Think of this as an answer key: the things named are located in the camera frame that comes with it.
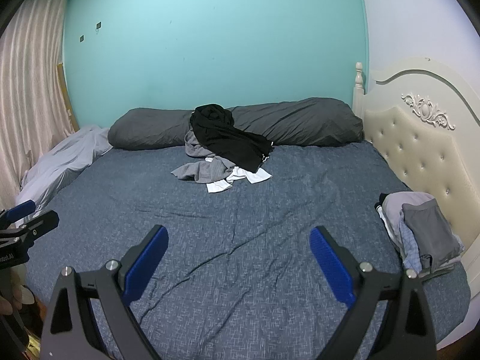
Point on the black white-striped garment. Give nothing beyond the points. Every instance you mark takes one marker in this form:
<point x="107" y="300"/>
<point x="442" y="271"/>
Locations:
<point x="379" y="206"/>

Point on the beige curtain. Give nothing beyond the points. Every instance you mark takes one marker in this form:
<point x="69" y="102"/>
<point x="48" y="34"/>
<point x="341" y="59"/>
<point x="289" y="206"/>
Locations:
<point x="30" y="82"/>

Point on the dark grey folded garment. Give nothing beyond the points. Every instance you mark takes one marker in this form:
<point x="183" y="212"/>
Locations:
<point x="431" y="232"/>

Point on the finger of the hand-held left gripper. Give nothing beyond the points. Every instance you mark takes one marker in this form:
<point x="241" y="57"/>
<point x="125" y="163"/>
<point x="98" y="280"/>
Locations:
<point x="37" y="225"/>
<point x="20" y="210"/>

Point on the light grey folded garment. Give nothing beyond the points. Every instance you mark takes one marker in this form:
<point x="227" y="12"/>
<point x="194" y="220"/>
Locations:
<point x="397" y="204"/>

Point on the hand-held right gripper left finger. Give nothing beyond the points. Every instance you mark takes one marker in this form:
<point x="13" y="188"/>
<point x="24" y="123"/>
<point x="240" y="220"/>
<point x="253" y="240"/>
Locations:
<point x="146" y="266"/>

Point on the cream tufted headboard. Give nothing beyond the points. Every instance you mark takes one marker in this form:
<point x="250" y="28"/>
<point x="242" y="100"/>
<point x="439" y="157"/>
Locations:
<point x="412" y="150"/>

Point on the person's left hand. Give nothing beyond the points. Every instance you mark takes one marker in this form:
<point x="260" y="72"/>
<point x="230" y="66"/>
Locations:
<point x="5" y="305"/>

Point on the light grey duvet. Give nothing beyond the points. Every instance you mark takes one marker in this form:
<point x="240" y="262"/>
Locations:
<point x="60" y="161"/>

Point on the black garment with white trim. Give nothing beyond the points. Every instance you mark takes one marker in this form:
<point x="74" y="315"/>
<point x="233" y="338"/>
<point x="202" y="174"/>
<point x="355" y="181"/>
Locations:
<point x="228" y="138"/>

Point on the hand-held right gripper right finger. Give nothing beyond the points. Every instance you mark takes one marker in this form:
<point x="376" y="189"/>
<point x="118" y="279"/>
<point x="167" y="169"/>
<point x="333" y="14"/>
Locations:
<point x="332" y="266"/>

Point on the wooden board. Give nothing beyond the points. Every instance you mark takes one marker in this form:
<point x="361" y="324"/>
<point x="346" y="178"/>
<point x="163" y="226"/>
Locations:
<point x="65" y="97"/>

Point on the long dark grey pillow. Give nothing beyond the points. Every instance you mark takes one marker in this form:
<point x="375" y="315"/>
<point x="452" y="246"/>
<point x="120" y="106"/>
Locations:
<point x="307" y="123"/>

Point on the bed with blue patterned sheet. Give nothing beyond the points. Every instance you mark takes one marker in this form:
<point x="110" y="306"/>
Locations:
<point x="240" y="210"/>

